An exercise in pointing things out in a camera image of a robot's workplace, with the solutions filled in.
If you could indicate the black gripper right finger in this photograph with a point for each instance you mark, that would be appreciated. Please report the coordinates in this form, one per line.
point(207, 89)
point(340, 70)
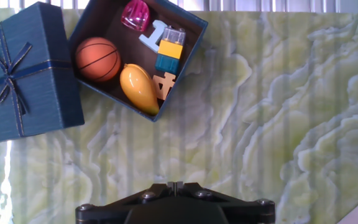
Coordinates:
point(250, 213)

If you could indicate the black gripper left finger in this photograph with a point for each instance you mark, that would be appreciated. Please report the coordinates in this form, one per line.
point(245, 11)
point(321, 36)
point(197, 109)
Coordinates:
point(104, 214)

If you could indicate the yellow toy mango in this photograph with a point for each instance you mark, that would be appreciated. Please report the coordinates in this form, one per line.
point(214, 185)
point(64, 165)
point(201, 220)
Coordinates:
point(138, 88)

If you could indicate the dark blue gift box base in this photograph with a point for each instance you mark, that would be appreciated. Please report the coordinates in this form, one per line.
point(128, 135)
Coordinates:
point(104, 18)

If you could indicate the dark blue ribboned box lid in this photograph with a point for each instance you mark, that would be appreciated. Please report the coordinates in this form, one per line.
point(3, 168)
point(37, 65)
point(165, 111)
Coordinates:
point(42, 93)

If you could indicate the green marble pattern mat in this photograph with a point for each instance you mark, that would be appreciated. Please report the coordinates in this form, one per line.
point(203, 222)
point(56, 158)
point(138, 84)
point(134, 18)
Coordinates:
point(244, 124)

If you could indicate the tan wooden number four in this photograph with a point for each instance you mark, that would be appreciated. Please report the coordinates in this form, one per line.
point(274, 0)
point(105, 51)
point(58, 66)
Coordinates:
point(165, 85)

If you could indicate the orange toy basketball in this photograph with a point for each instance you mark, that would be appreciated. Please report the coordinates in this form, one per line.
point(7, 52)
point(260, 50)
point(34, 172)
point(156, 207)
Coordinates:
point(98, 59)

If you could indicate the yellow teal clear brick stack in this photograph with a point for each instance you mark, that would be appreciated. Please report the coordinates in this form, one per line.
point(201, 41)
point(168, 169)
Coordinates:
point(169, 51)

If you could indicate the light blue number one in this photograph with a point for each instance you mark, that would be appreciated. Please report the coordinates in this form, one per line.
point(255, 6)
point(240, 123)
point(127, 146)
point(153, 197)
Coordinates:
point(152, 40)

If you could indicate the pink translucent plastic toy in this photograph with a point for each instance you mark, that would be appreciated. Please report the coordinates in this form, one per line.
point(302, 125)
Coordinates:
point(135, 15)

